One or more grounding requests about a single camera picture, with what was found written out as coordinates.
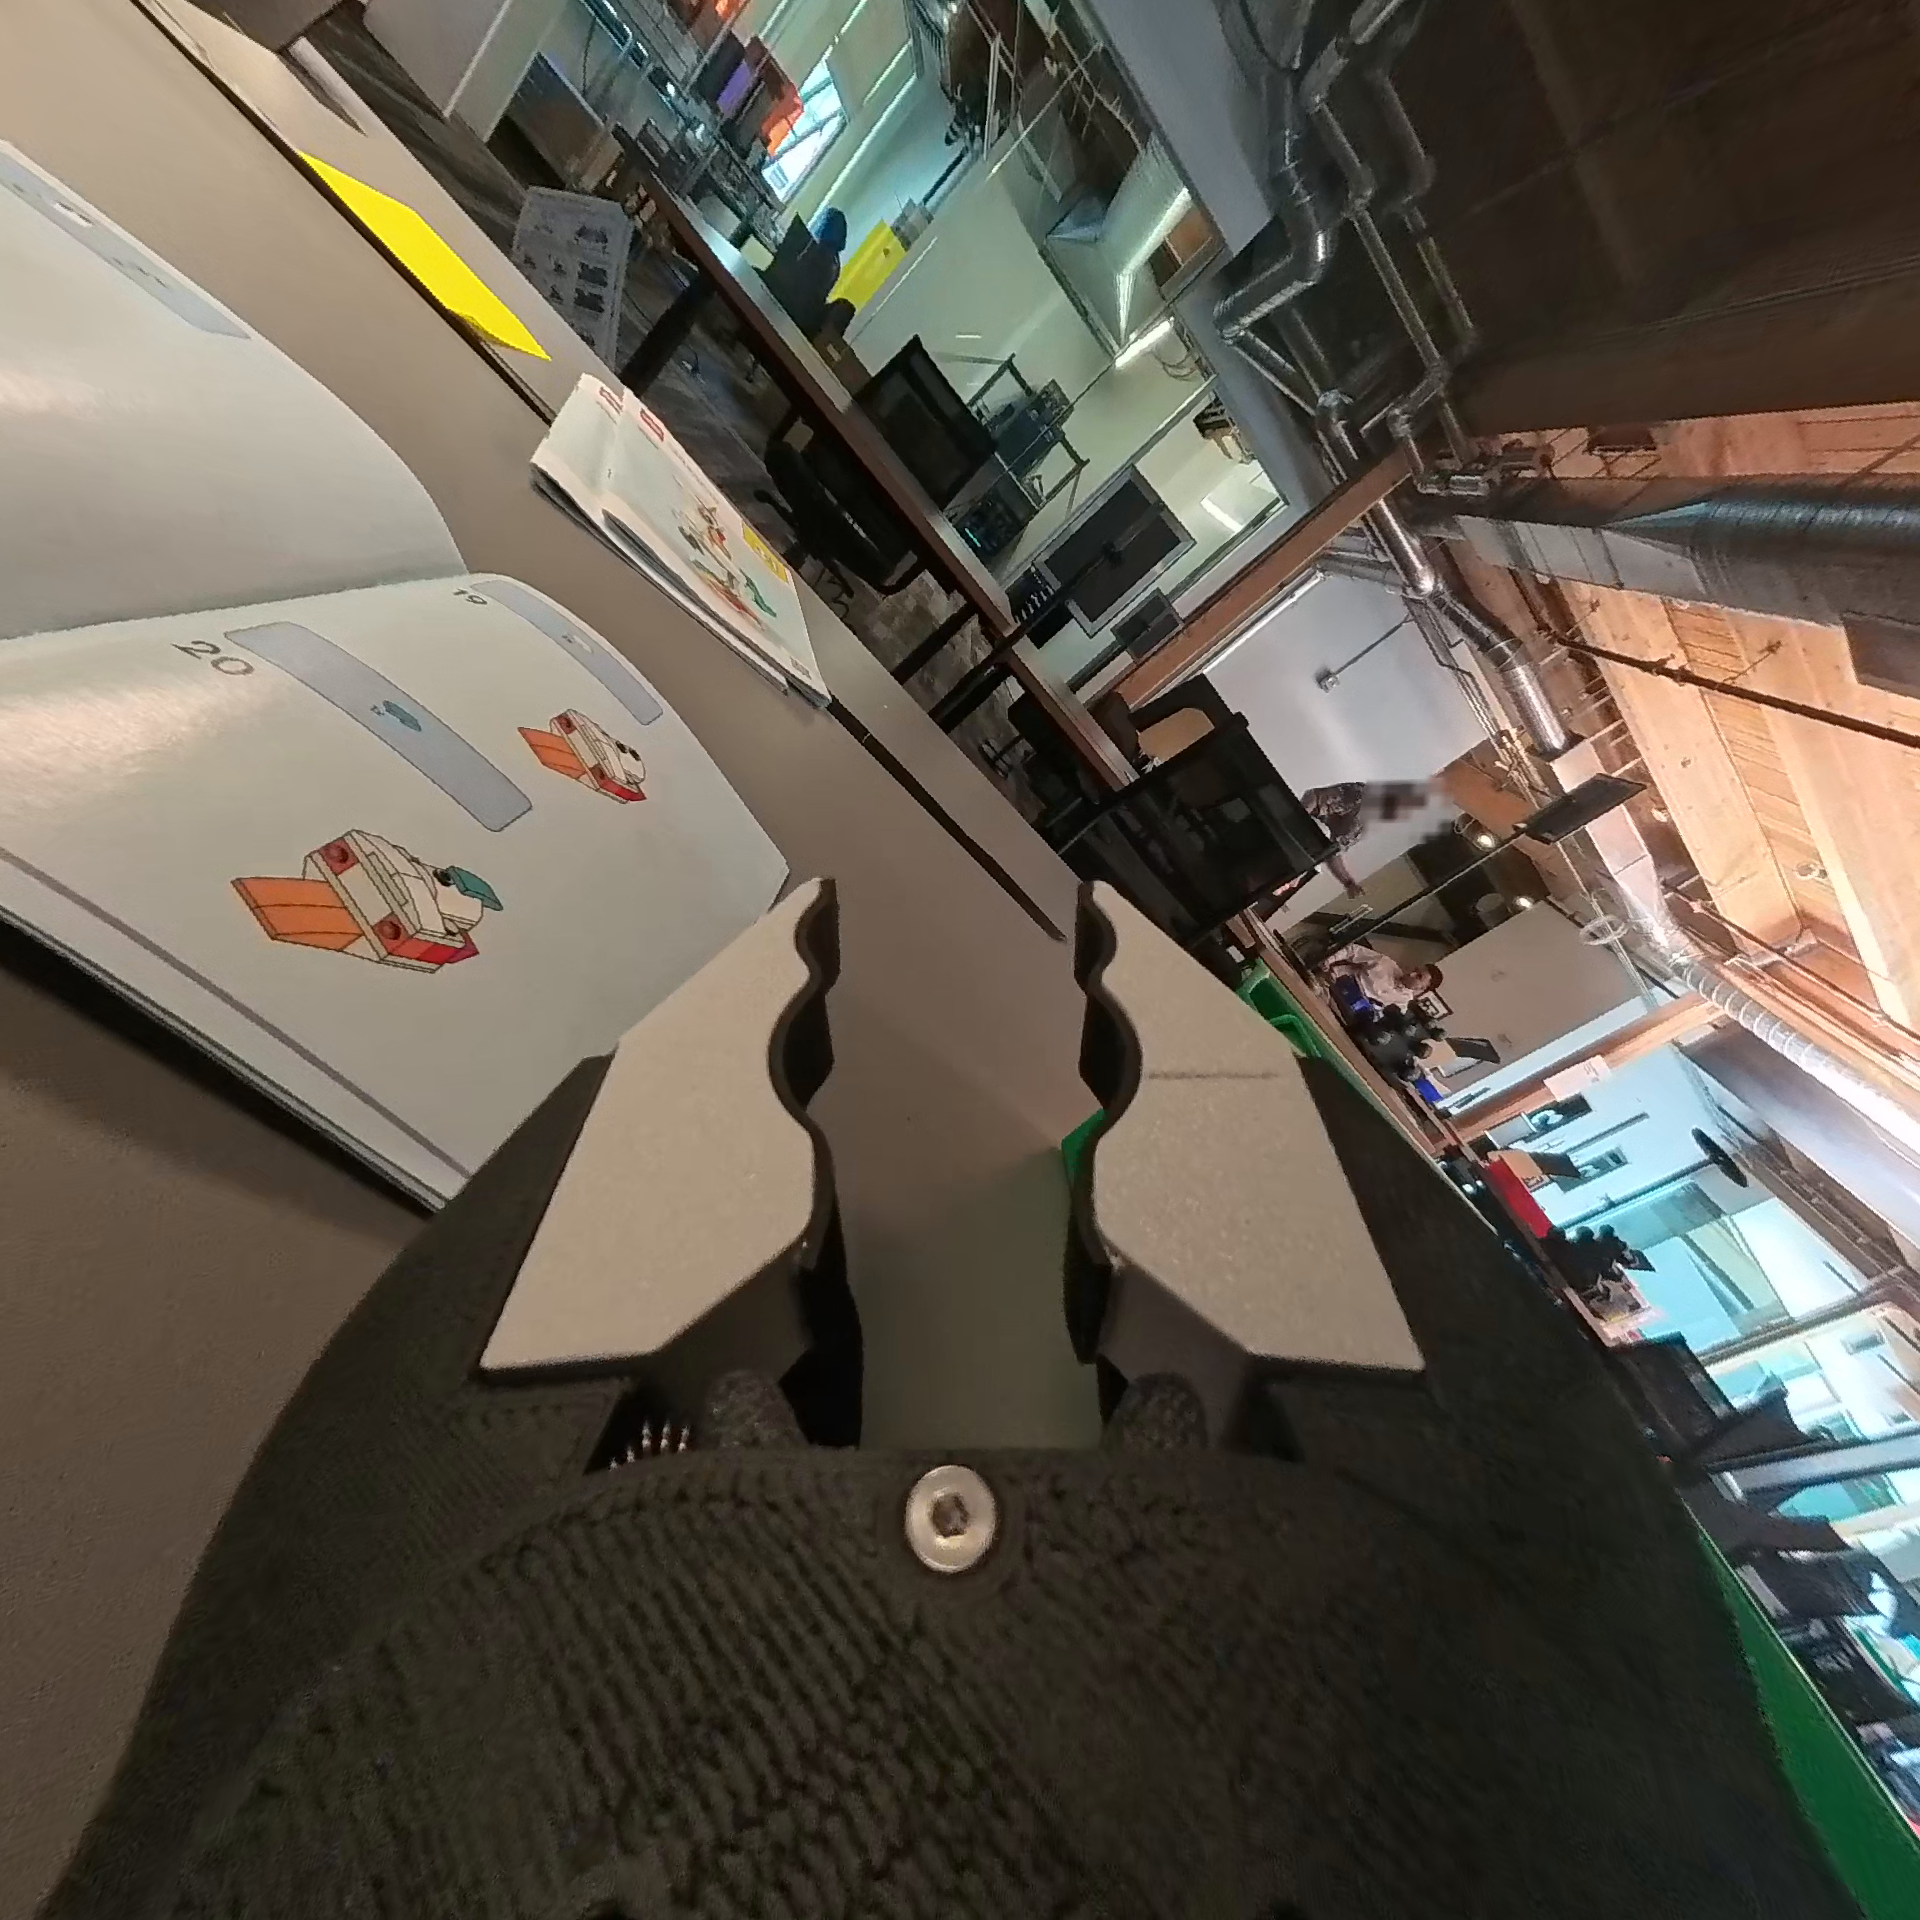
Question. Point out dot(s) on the yellow paper sheet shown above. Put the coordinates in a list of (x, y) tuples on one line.
[(419, 250)]

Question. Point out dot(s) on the black framed monitor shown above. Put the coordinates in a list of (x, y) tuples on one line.
[(1111, 560)]

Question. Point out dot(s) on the closed lego instruction booklet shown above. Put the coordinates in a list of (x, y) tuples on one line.
[(672, 524)]

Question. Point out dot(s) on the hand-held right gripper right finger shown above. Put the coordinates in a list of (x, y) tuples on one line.
[(1245, 1214)]

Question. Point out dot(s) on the large metal ventilation duct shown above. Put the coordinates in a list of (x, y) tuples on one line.
[(1771, 524)]

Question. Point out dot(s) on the black office chair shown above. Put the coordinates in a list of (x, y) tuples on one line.
[(834, 503)]

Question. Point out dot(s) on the silver ventilation pipe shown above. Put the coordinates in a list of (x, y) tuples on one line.
[(1476, 643)]

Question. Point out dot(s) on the long dark table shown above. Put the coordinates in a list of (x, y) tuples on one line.
[(899, 463)]

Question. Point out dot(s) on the open lego instruction booklet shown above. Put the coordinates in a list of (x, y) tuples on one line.
[(225, 495)]

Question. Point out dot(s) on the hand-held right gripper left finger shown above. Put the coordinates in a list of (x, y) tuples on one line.
[(672, 1200)]

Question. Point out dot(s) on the black box cabinet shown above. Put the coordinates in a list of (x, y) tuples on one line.
[(920, 404)]

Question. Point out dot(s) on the green plastic bin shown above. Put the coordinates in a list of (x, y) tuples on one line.
[(1783, 1696)]

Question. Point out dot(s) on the printed instruction sheet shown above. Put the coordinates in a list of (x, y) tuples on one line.
[(568, 262)]

